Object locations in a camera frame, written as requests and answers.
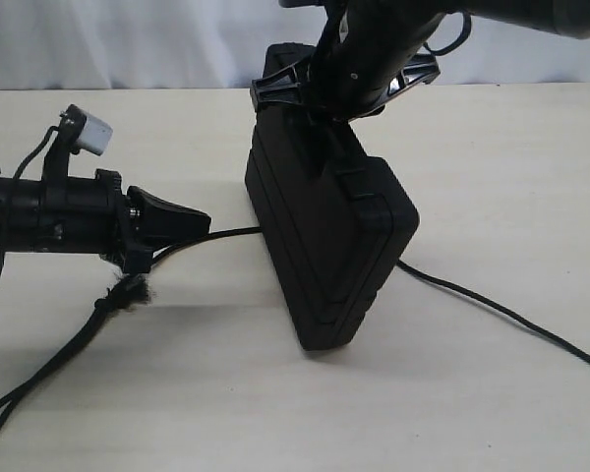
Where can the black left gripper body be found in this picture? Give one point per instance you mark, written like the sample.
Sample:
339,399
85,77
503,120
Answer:
86,216

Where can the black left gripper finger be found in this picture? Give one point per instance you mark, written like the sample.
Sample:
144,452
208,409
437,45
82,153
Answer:
160,224

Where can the white backdrop curtain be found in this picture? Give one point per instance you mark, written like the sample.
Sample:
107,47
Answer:
222,44

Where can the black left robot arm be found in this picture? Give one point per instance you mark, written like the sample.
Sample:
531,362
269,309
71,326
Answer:
19,205

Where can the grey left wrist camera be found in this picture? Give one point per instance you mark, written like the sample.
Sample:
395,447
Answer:
83,131

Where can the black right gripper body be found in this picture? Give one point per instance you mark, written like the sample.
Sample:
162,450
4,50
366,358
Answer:
366,56

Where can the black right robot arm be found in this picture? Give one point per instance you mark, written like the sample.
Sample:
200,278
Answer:
564,18

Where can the black plastic case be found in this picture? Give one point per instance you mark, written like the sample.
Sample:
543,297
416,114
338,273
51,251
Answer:
335,220

